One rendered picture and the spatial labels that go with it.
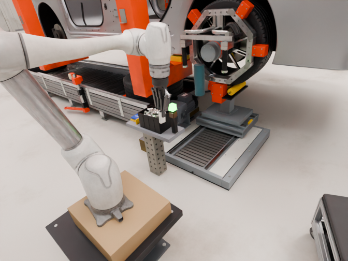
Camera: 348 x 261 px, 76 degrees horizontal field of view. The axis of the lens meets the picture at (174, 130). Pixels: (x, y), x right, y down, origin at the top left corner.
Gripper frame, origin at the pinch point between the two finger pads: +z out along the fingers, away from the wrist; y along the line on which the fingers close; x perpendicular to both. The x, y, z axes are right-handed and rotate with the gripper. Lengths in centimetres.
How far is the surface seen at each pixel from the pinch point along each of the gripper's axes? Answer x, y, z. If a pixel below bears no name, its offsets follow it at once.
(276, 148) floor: 113, 14, 68
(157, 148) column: 19, -35, 49
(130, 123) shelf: 9, -54, 32
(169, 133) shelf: 20.1, -20.9, 29.4
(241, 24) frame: 87, -22, -31
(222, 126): 90, -30, 56
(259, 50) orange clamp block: 90, -7, -16
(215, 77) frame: 85, -39, 11
